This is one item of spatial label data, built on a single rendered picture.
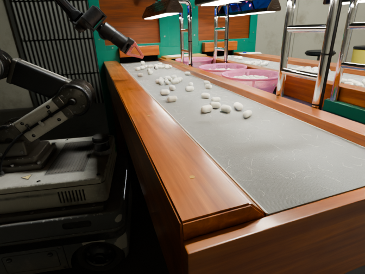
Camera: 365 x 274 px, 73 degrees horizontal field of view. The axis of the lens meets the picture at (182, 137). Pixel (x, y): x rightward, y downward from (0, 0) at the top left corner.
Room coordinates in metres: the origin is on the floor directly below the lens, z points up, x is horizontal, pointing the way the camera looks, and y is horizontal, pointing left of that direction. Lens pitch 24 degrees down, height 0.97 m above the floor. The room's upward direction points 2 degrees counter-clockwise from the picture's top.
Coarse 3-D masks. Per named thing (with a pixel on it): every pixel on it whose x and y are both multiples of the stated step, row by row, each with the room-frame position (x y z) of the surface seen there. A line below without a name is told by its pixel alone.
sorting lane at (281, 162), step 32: (128, 64) 1.92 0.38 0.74; (160, 96) 0.92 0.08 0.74; (192, 96) 0.90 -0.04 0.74; (224, 96) 0.88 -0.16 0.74; (192, 128) 0.58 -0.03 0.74; (224, 128) 0.57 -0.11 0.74; (256, 128) 0.57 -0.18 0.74; (288, 128) 0.56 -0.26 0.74; (224, 160) 0.41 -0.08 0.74; (256, 160) 0.41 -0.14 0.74; (288, 160) 0.40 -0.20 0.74; (320, 160) 0.40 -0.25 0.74; (352, 160) 0.39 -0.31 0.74; (256, 192) 0.31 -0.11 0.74; (288, 192) 0.31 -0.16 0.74; (320, 192) 0.30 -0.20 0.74
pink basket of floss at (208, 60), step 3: (186, 57) 1.97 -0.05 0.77; (192, 57) 1.98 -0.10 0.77; (195, 57) 1.98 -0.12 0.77; (198, 57) 1.97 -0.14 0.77; (201, 57) 1.96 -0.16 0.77; (204, 57) 1.94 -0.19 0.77; (207, 57) 1.92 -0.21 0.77; (177, 60) 1.79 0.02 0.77; (180, 60) 1.93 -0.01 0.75; (186, 60) 1.96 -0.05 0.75; (195, 60) 1.97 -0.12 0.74; (204, 60) 1.73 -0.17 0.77; (207, 60) 1.75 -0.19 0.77; (210, 60) 1.78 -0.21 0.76; (186, 63) 1.74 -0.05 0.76; (195, 63) 1.72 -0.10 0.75; (198, 63) 1.73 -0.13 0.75; (201, 63) 1.73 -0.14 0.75; (204, 63) 1.74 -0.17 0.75; (207, 63) 1.76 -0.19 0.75; (210, 63) 1.80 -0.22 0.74; (195, 66) 1.73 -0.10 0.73; (198, 66) 1.73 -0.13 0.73
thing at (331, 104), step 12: (348, 12) 0.87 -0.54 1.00; (348, 24) 0.86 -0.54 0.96; (360, 24) 0.82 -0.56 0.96; (348, 36) 0.86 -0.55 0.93; (348, 48) 0.86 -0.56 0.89; (336, 72) 0.87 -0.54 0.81; (336, 84) 0.86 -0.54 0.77; (336, 96) 0.86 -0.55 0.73; (324, 108) 0.88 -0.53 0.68; (336, 108) 0.84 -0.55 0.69; (348, 108) 0.79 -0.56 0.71; (360, 108) 0.77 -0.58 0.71; (360, 120) 0.75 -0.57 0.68
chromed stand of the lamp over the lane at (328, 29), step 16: (288, 0) 0.79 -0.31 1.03; (336, 0) 0.64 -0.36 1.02; (288, 16) 0.78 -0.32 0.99; (336, 16) 0.64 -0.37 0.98; (288, 32) 0.78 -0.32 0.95; (304, 32) 0.73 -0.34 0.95; (320, 32) 0.68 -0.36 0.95; (336, 32) 0.64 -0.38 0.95; (288, 48) 0.78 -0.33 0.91; (320, 64) 0.65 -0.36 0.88; (320, 80) 0.64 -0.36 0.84; (320, 96) 0.64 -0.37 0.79
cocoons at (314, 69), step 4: (228, 56) 2.05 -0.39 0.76; (236, 56) 2.01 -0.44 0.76; (240, 56) 2.01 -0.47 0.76; (260, 60) 1.71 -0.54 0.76; (256, 64) 1.59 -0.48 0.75; (260, 64) 1.58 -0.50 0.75; (264, 64) 1.57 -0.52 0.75; (296, 68) 1.32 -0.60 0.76; (300, 68) 1.35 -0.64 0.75; (304, 68) 1.31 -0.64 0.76; (308, 68) 1.32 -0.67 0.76; (312, 68) 1.31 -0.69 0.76; (316, 68) 1.31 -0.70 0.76; (316, 72) 1.23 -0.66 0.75; (344, 80) 1.02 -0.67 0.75; (348, 80) 1.01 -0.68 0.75; (352, 80) 0.99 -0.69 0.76; (364, 80) 0.98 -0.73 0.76; (352, 84) 0.95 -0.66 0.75; (356, 84) 0.94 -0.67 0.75; (360, 84) 0.92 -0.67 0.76; (364, 84) 0.98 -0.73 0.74
